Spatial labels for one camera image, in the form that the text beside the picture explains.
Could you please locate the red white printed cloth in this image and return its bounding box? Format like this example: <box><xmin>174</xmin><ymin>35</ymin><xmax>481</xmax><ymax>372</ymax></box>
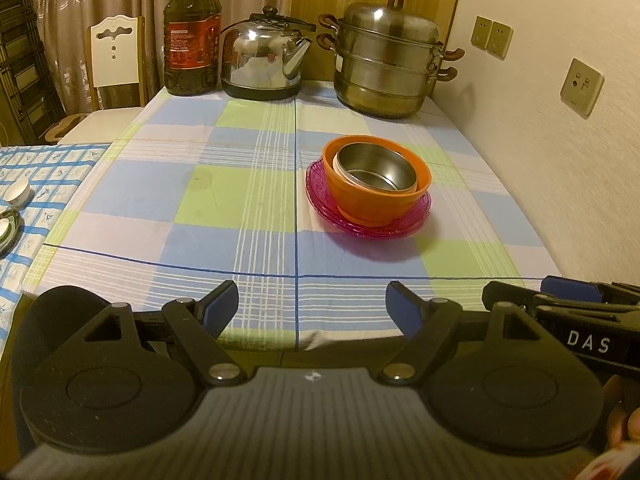
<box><xmin>575</xmin><ymin>441</ymin><xmax>640</xmax><ymax>480</ymax></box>

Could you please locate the stainless steel bowl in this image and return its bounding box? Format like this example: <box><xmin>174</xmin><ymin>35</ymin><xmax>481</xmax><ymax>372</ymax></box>
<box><xmin>335</xmin><ymin>142</ymin><xmax>418</xmax><ymax>192</ymax></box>

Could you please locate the orange plastic bowl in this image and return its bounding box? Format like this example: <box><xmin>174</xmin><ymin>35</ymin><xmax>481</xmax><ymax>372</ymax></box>
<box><xmin>322</xmin><ymin>134</ymin><xmax>432</xmax><ymax>227</ymax></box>

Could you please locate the beige wall data outlet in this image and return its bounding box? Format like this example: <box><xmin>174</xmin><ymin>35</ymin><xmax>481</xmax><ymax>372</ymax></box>
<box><xmin>560</xmin><ymin>58</ymin><xmax>605</xmax><ymax>118</ymax></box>

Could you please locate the stainless steel kettle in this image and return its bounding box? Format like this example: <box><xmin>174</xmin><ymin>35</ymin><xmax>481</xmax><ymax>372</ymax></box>
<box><xmin>220</xmin><ymin>5</ymin><xmax>318</xmax><ymax>101</ymax></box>

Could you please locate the stainless steel steamer pot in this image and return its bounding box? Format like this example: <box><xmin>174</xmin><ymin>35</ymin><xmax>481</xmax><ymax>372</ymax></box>
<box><xmin>318</xmin><ymin>0</ymin><xmax>466</xmax><ymax>121</ymax></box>

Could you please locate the person's right hand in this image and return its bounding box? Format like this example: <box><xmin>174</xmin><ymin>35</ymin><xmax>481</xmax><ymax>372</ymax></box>
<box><xmin>602</xmin><ymin>375</ymin><xmax>640</xmax><ymax>456</ymax></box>

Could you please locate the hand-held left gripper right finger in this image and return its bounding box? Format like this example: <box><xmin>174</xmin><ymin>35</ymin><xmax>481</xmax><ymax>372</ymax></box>
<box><xmin>381</xmin><ymin>281</ymin><xmax>543</xmax><ymax>386</ymax></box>

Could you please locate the blue checked cloth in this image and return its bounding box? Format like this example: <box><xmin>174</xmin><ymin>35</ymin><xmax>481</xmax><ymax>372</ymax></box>
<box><xmin>0</xmin><ymin>144</ymin><xmax>112</xmax><ymax>361</ymax></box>

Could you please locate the cooking oil bottle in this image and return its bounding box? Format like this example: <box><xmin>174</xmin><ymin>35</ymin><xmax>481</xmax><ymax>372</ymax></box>
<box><xmin>163</xmin><ymin>0</ymin><xmax>223</xmax><ymax>97</ymax></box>

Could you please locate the black metal rack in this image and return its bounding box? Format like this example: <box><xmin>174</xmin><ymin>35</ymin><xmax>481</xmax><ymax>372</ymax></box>
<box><xmin>0</xmin><ymin>0</ymin><xmax>68</xmax><ymax>146</ymax></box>

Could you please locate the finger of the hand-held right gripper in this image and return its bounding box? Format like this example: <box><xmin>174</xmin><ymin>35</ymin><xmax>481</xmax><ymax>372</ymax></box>
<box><xmin>482</xmin><ymin>281</ymin><xmax>618</xmax><ymax>321</ymax></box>
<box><xmin>542</xmin><ymin>275</ymin><xmax>640</xmax><ymax>306</ymax></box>

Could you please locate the pastel checked tablecloth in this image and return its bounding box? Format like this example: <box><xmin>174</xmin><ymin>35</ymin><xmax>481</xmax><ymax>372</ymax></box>
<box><xmin>22</xmin><ymin>80</ymin><xmax>568</xmax><ymax>353</ymax></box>

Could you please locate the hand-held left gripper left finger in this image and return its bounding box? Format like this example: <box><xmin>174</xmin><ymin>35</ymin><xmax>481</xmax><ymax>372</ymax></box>
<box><xmin>82</xmin><ymin>280</ymin><xmax>248</xmax><ymax>387</ymax></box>

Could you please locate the white plastic bowl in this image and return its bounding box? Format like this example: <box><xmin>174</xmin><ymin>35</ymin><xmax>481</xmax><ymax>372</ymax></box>
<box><xmin>332</xmin><ymin>143</ymin><xmax>420</xmax><ymax>195</ymax></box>

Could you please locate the large purple glass plate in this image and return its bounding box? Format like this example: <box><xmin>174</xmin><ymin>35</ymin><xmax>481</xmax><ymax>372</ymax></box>
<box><xmin>306</xmin><ymin>156</ymin><xmax>433</xmax><ymax>238</ymax></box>

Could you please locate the small white cup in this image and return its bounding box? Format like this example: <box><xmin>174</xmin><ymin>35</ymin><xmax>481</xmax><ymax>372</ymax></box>
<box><xmin>5</xmin><ymin>178</ymin><xmax>34</xmax><ymax>209</ymax></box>

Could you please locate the beige wall socket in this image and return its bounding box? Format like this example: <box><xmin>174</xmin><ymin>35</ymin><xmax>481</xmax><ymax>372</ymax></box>
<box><xmin>487</xmin><ymin>21</ymin><xmax>514</xmax><ymax>60</ymax></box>
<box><xmin>472</xmin><ymin>16</ymin><xmax>494</xmax><ymax>51</ymax></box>

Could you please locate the white wooden chair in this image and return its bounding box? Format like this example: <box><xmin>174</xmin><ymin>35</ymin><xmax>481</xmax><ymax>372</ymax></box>
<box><xmin>57</xmin><ymin>14</ymin><xmax>147</xmax><ymax>145</ymax></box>

